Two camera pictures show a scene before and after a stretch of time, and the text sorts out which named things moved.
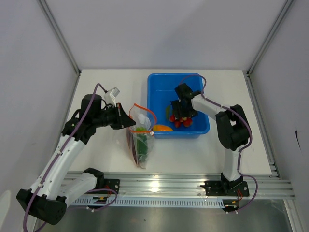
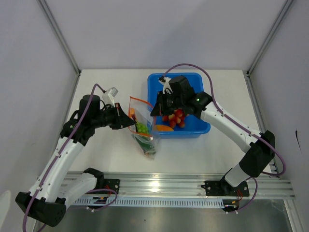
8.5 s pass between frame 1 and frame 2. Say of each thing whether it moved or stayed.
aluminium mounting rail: stayed
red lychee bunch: moved
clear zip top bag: moved
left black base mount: stayed
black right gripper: moved
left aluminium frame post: stayed
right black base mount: stayed
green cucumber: moved
